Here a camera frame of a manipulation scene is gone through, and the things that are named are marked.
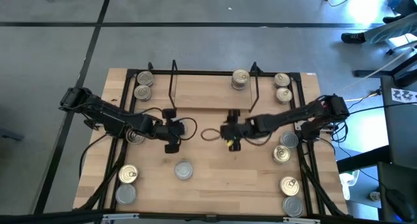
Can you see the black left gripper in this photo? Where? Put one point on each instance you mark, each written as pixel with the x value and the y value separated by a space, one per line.
pixel 167 131

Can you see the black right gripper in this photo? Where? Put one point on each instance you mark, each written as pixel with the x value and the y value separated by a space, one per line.
pixel 233 130

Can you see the tin can with plain lid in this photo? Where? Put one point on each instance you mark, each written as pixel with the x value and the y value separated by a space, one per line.
pixel 183 170
pixel 125 194
pixel 293 206
pixel 288 139

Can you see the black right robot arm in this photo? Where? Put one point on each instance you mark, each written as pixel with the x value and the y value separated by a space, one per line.
pixel 293 115

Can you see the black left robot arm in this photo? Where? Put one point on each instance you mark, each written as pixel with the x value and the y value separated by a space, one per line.
pixel 107 115

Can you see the wooden shelf with black legs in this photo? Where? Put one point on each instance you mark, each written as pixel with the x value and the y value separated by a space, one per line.
pixel 211 90

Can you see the yellow tag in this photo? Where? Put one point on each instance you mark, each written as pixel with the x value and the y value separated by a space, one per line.
pixel 230 142

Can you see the tin can with ringed lid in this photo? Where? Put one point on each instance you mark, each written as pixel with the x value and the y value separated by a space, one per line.
pixel 134 140
pixel 145 78
pixel 142 92

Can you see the white plastic bag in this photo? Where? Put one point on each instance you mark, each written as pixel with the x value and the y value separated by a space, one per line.
pixel 348 181

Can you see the black desk foot bar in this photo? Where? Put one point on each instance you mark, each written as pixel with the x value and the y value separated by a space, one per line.
pixel 361 159
pixel 374 73

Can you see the black crossbar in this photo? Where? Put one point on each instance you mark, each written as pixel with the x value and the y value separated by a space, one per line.
pixel 49 217

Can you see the person's foot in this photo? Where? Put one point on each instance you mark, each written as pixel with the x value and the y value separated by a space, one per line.
pixel 353 38
pixel 392 19

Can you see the small round plug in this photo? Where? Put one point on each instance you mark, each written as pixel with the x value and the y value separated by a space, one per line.
pixel 374 195

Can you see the dark desk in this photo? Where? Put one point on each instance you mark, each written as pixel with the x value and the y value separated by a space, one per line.
pixel 402 133

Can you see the paper with black markers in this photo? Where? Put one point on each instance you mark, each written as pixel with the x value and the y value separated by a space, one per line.
pixel 404 95

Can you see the black computer mouse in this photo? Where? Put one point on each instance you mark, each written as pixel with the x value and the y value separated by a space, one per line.
pixel 399 204

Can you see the person's leg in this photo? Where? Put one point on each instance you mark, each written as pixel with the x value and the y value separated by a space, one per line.
pixel 391 30

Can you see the white chair base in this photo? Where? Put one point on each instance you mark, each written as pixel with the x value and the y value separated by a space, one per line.
pixel 404 45

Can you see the silver mounting bracket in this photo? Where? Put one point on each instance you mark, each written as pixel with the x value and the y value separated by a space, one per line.
pixel 297 124

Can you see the silver crossbar bracket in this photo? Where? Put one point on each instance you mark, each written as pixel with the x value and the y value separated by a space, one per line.
pixel 120 216
pixel 301 220

